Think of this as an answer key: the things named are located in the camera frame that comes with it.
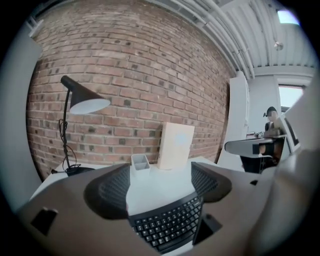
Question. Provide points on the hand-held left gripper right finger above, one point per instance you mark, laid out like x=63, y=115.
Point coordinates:
x=232, y=200

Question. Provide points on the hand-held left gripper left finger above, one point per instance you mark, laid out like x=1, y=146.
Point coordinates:
x=75, y=220

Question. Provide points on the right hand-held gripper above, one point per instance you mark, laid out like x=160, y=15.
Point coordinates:
x=252, y=163

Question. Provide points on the black keyboard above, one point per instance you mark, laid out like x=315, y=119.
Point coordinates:
x=167, y=225

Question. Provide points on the tall white cabinet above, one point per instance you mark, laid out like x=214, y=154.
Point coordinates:
x=237, y=112

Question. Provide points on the white table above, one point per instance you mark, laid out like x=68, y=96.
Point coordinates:
x=162, y=190

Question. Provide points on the grey pen holder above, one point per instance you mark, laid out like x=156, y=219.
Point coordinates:
x=140, y=165

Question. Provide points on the round ceiling detector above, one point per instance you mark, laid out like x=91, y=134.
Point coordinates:
x=278, y=45

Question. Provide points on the white ceiling pipe bundle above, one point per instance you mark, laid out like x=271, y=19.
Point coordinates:
x=225, y=32

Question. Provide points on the black desk lamp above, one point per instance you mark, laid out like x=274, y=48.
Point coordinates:
x=82, y=100

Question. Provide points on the grey metal cabinet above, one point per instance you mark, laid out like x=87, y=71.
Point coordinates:
x=20, y=112

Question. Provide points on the square ceiling light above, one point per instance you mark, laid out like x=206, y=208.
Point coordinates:
x=287, y=17

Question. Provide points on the white shelf rack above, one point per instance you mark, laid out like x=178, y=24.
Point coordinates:
x=33, y=26

